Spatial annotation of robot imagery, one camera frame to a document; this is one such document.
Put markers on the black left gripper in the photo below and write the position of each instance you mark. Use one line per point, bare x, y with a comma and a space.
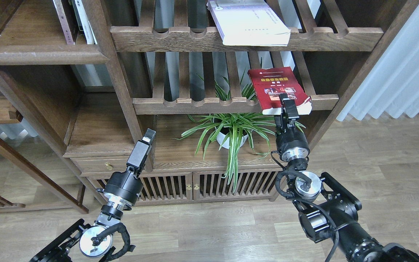
125, 187

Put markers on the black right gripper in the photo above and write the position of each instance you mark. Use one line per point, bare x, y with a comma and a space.
290, 141

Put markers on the red book with photo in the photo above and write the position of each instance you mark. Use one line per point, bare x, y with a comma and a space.
270, 83

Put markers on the maroon book white characters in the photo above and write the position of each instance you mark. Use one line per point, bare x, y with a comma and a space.
67, 18

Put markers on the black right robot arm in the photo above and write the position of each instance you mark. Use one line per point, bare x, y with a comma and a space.
326, 209

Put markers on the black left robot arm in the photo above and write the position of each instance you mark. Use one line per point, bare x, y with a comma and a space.
107, 238

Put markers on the upright white books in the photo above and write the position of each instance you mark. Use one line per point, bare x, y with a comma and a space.
83, 21

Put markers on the brass drawer knob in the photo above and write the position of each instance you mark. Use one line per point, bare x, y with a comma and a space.
108, 166

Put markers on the green spider plant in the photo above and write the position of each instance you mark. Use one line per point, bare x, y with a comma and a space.
252, 123

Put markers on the white plant pot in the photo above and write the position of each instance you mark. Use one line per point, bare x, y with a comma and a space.
221, 136

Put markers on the dark wooden bookshelf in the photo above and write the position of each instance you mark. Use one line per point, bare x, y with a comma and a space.
157, 61

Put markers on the white paperback book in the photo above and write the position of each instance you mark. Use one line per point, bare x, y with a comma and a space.
248, 23

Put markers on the white curtain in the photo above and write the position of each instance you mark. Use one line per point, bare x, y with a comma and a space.
392, 86

